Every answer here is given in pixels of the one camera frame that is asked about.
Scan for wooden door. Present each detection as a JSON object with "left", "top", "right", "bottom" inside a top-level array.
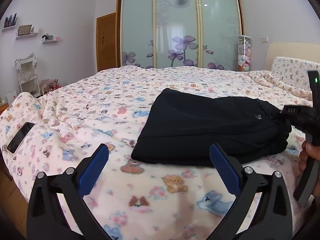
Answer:
[{"left": 96, "top": 12, "right": 119, "bottom": 73}]

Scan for white metal storage rack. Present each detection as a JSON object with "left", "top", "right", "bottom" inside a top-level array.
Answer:
[{"left": 14, "top": 52, "right": 40, "bottom": 98}]

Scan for bear printed fleece blanket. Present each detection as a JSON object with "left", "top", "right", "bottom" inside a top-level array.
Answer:
[{"left": 0, "top": 65, "right": 320, "bottom": 240}]

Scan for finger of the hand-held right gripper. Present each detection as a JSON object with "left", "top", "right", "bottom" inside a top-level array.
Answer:
[{"left": 282, "top": 105, "right": 316, "bottom": 121}]

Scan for pink bags pile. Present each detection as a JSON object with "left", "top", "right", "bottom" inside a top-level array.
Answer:
[{"left": 40, "top": 78, "right": 60, "bottom": 90}]

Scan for clear tube of plush toys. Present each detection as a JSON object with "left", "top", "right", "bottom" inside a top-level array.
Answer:
[{"left": 237, "top": 35, "right": 252, "bottom": 72}]

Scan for white wall shelf with books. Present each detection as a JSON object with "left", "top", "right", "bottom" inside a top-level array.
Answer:
[{"left": 2, "top": 13, "right": 18, "bottom": 32}]

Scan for beige bed headboard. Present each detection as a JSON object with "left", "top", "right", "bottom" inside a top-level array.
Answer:
[{"left": 267, "top": 42, "right": 320, "bottom": 72}]

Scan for bear printed pillow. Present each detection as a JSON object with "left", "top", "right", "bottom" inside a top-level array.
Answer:
[{"left": 271, "top": 56, "right": 320, "bottom": 93}]

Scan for black smartphone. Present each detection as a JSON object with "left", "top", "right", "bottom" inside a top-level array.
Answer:
[{"left": 6, "top": 122, "right": 35, "bottom": 154}]

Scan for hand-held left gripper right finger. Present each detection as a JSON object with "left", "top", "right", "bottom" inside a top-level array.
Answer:
[{"left": 209, "top": 143, "right": 293, "bottom": 240}]

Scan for small white wall shelf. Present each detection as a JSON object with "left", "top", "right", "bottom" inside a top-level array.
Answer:
[{"left": 41, "top": 34, "right": 60, "bottom": 44}]

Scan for white wall shelf with box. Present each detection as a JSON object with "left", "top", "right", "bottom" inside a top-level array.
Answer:
[{"left": 15, "top": 24, "right": 39, "bottom": 40}]

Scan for frosted glass sliding wardrobe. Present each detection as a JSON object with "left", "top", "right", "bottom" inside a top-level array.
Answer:
[{"left": 116, "top": 0, "right": 244, "bottom": 71}]

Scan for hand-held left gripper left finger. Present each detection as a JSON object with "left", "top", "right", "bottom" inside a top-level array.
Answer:
[{"left": 26, "top": 144, "right": 110, "bottom": 240}]

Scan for black pants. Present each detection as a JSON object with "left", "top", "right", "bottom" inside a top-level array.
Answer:
[{"left": 131, "top": 88, "right": 293, "bottom": 167}]

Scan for person's right hand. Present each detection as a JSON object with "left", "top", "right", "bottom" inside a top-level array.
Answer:
[{"left": 298, "top": 140, "right": 320, "bottom": 179}]

